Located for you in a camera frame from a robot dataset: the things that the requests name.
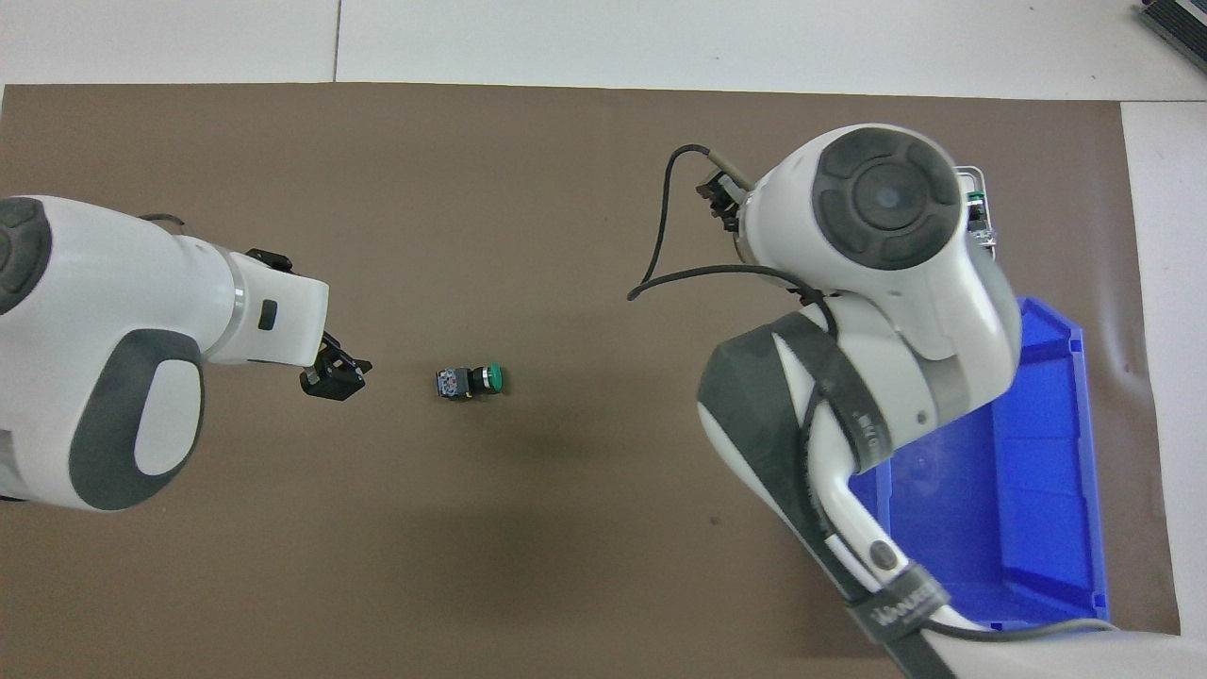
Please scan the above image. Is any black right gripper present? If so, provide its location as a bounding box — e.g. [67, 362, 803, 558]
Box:
[696, 174, 746, 234]

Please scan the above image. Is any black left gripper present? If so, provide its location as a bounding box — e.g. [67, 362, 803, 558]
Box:
[300, 332, 373, 404]

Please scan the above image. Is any green push button switch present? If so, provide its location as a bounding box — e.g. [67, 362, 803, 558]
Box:
[436, 363, 507, 402]
[964, 189, 996, 248]

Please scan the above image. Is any brown table mat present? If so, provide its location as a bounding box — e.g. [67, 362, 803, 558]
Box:
[0, 82, 1185, 679]

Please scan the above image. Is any silver metal tray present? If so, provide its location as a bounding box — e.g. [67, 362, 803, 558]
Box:
[954, 165, 999, 257]

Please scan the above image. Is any blue plastic storage bin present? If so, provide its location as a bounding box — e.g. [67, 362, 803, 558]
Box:
[849, 297, 1112, 633]

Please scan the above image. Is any grey ribbed device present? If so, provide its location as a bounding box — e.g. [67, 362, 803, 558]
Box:
[1136, 0, 1207, 48]

